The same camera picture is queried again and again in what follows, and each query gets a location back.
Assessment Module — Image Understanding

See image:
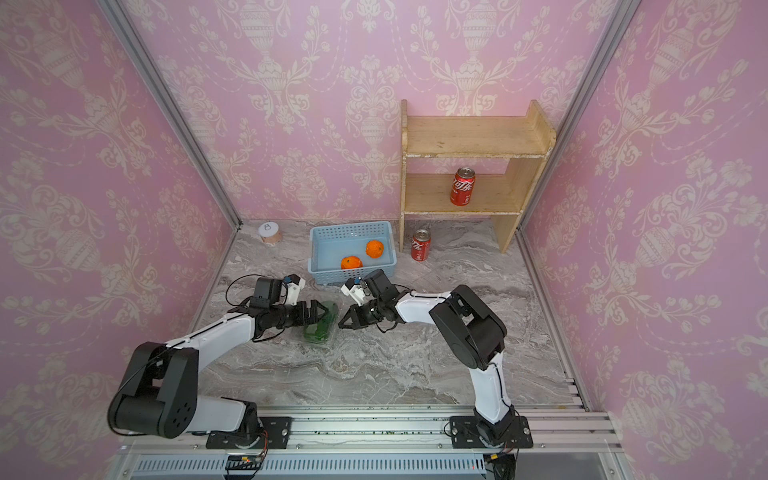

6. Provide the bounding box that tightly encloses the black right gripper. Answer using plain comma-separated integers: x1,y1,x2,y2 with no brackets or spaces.
337,301,387,331

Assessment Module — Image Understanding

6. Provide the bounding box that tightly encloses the clear plastic green fruit clamshell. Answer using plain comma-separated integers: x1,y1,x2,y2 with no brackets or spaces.
303,301,339,344

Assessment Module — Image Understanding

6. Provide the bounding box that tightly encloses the orange fruit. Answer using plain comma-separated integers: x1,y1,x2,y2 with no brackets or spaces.
365,240,385,259
340,256,364,270

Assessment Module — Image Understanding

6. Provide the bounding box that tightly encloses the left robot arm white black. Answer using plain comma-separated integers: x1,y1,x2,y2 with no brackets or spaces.
106,275,330,449

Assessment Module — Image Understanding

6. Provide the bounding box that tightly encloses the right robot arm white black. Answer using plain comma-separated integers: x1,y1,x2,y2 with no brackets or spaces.
339,269,532,449

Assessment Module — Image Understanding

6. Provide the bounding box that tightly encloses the green fruit right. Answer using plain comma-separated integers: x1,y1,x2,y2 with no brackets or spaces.
321,301,339,328

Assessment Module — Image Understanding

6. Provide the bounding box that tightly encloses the light blue plastic basket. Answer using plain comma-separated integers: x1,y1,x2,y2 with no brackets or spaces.
308,221,397,285

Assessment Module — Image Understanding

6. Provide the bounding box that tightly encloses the white round tape roll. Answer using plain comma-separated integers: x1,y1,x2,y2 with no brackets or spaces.
257,221,283,245

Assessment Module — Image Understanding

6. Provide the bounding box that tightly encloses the red cola can on table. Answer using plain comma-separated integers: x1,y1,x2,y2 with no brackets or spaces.
411,228,431,262

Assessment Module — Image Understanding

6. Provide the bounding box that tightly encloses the red cola can on shelf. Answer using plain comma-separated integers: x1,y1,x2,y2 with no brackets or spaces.
450,167,476,207

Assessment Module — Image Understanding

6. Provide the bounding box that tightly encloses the wooden two-tier shelf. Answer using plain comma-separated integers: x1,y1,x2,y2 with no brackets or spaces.
398,99,556,253

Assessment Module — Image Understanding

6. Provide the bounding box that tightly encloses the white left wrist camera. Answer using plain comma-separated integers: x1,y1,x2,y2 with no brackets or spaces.
283,274,306,306

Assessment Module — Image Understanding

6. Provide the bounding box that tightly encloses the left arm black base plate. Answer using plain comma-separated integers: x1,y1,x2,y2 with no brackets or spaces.
206,416,293,451

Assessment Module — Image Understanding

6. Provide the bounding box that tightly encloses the aluminium rail front frame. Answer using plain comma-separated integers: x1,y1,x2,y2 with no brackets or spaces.
107,405,633,479

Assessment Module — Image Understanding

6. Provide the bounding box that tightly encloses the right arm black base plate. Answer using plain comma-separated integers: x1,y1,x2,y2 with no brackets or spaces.
444,413,534,449

